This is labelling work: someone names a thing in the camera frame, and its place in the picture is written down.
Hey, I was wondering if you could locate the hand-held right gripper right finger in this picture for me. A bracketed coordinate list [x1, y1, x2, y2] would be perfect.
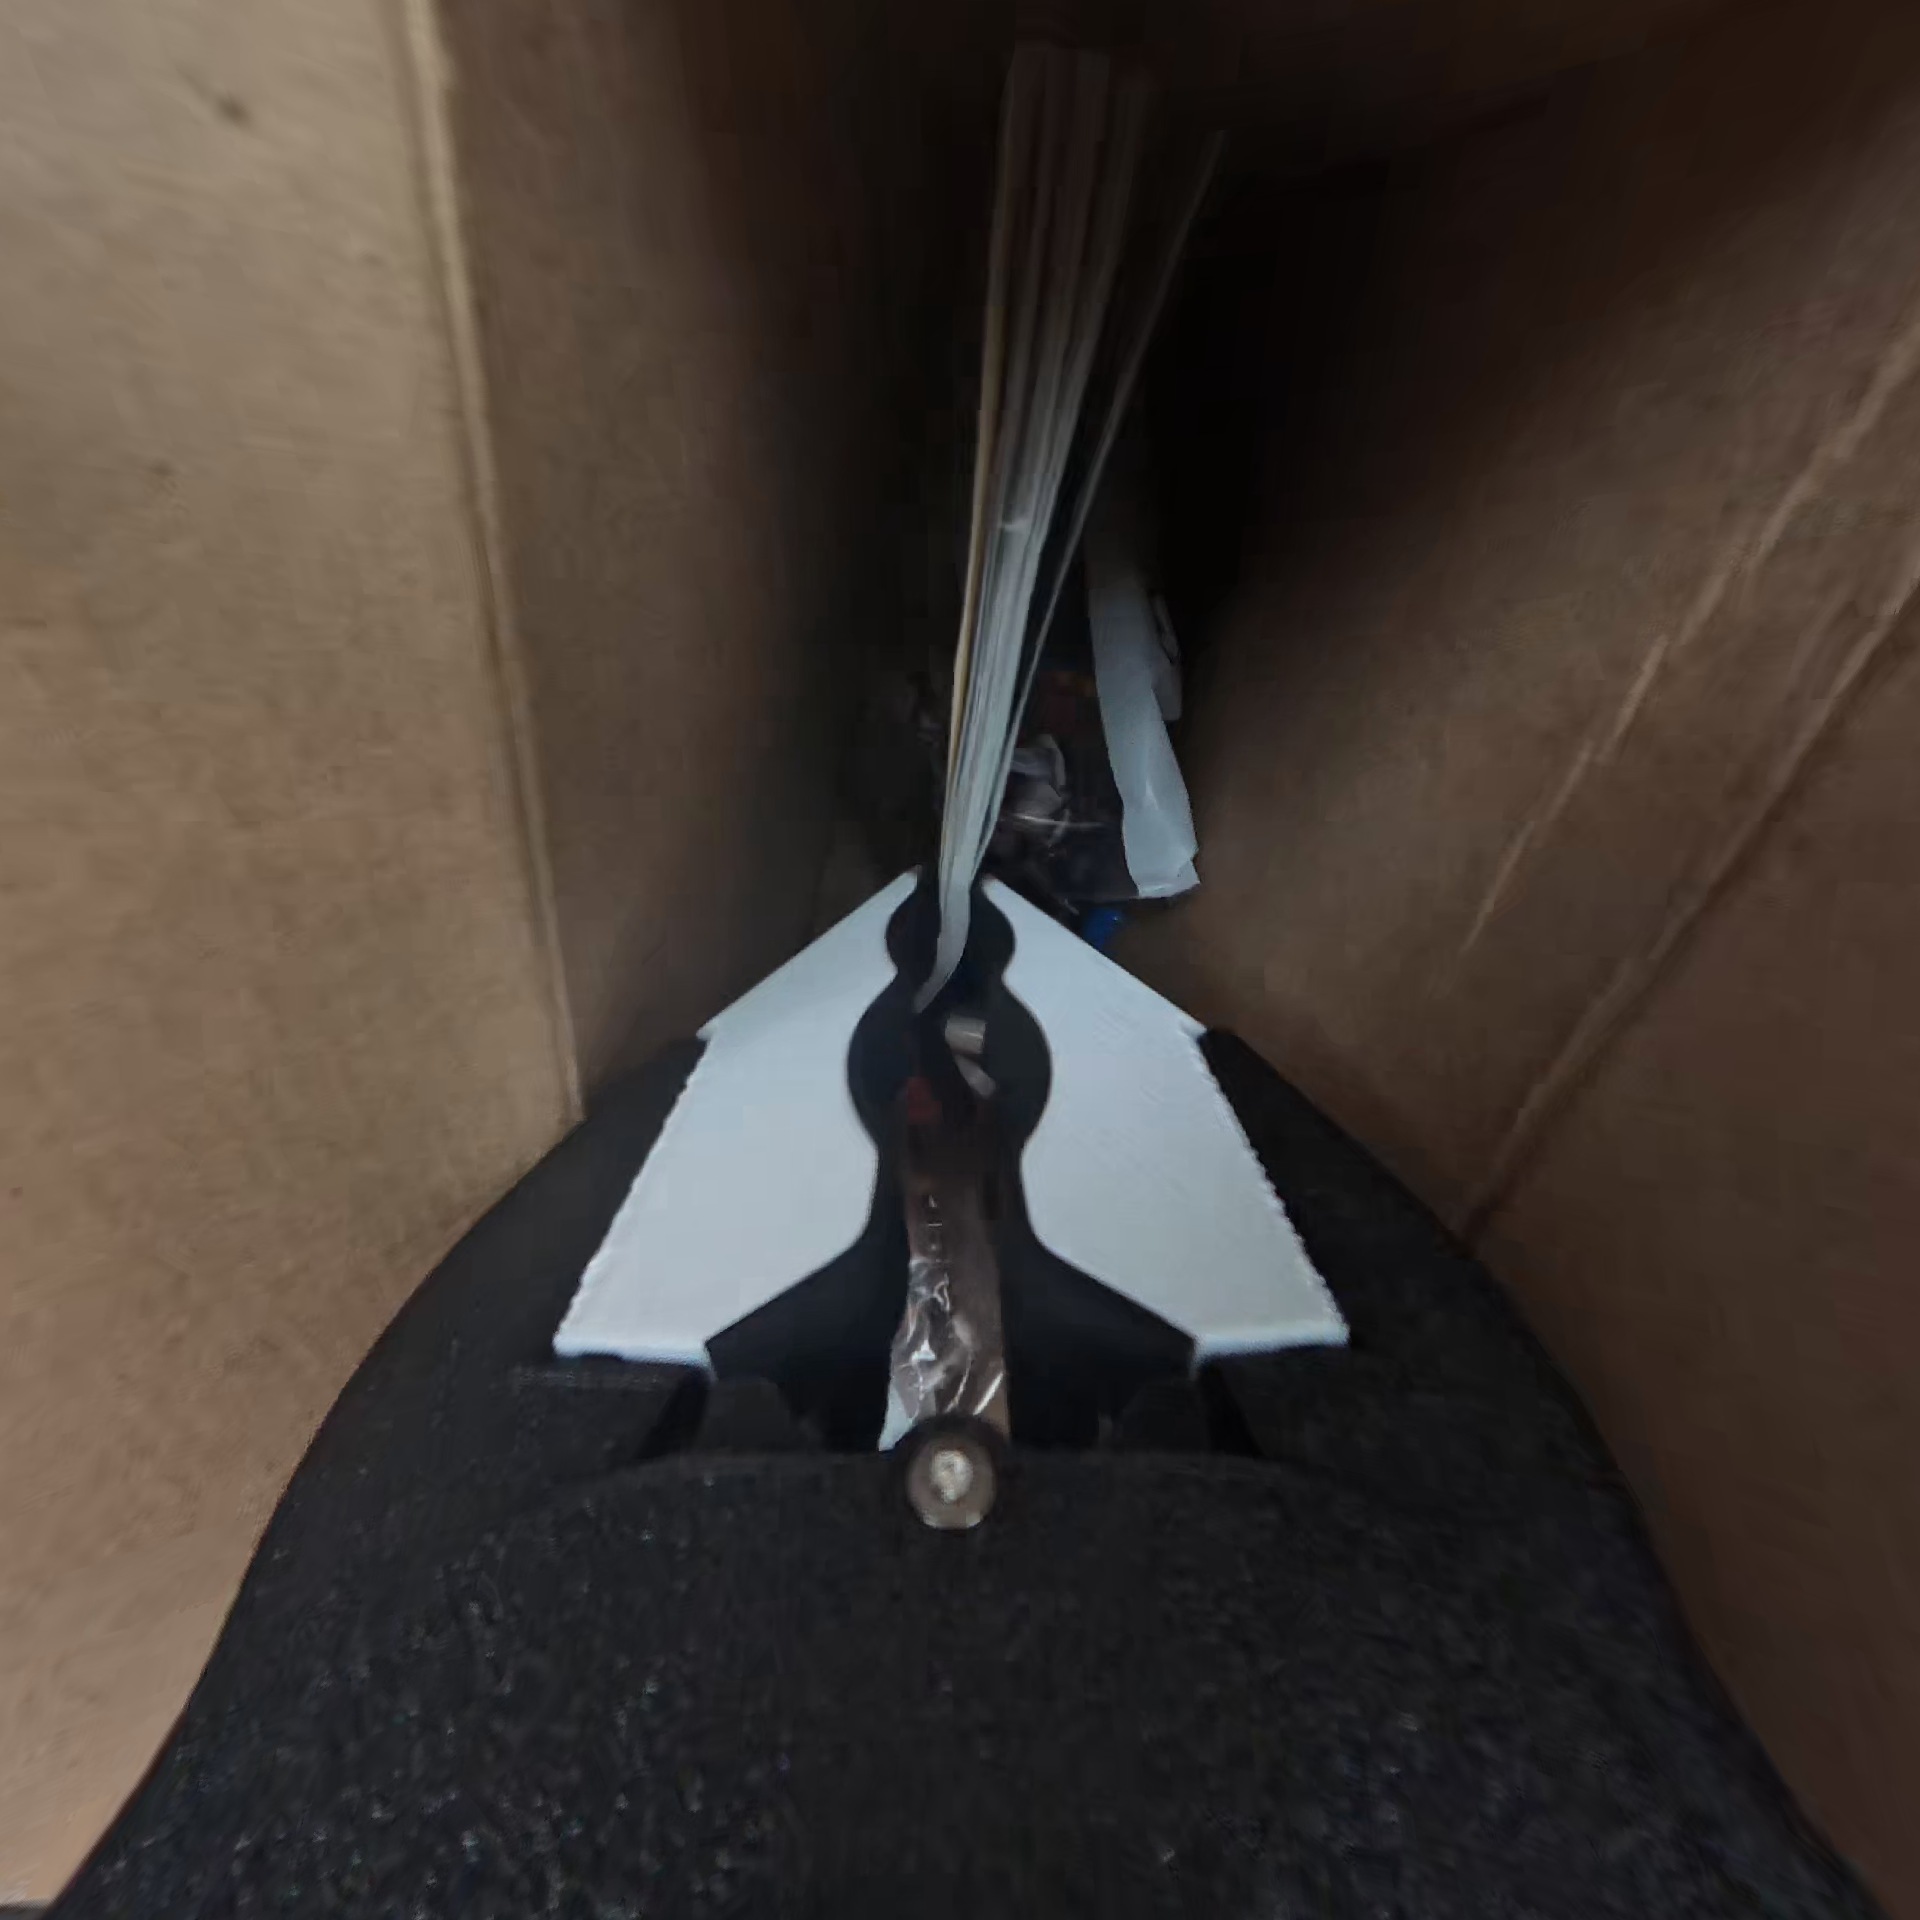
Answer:
[960, 872, 1351, 1441]

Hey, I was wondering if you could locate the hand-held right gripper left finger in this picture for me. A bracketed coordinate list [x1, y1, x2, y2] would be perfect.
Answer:
[557, 868, 940, 1441]

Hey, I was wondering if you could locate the clear plastic bag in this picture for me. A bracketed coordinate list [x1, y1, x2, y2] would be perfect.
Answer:
[883, 1016, 1018, 1451]

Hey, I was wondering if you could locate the black toy car box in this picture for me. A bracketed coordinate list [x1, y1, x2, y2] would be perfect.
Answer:
[0, 0, 1920, 1920]

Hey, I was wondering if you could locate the instruction booklet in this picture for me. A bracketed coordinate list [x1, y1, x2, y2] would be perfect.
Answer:
[940, 40, 1228, 1016]

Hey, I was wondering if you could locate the clear bag of toy bricks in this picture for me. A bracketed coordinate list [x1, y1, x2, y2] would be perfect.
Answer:
[975, 662, 1123, 902]

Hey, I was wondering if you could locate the white plastic bag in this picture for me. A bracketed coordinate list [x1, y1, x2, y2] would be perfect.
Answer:
[1088, 562, 1200, 902]

